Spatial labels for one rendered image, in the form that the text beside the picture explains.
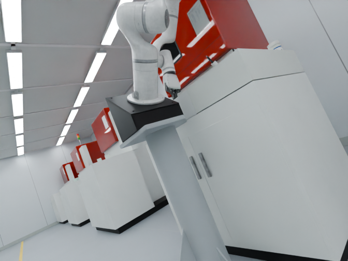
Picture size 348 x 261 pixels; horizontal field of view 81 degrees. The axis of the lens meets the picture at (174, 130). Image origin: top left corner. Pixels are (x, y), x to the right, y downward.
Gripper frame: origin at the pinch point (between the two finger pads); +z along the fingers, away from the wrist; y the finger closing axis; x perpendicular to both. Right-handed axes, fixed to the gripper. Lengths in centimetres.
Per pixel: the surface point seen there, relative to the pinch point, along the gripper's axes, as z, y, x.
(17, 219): 50, 97, -796
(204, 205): 62, 10, 13
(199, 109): 15.5, 1.1, 18.1
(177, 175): 46, 20, 12
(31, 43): -168, 60, -188
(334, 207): 73, -28, 50
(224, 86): 12.7, 1.7, 37.0
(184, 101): 7.6, 2.9, 9.9
